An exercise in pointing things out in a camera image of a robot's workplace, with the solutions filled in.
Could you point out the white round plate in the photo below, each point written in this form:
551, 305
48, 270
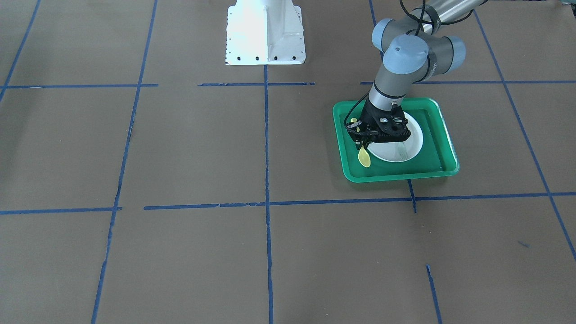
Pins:
386, 151

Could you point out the green plastic tray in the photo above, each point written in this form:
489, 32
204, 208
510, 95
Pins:
436, 159

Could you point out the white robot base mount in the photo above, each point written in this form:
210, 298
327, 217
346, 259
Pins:
260, 32

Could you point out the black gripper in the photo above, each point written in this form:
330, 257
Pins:
370, 111

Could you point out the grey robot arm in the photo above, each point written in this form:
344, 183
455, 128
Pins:
412, 53

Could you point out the yellow plastic spoon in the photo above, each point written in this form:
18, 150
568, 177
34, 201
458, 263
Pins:
363, 155

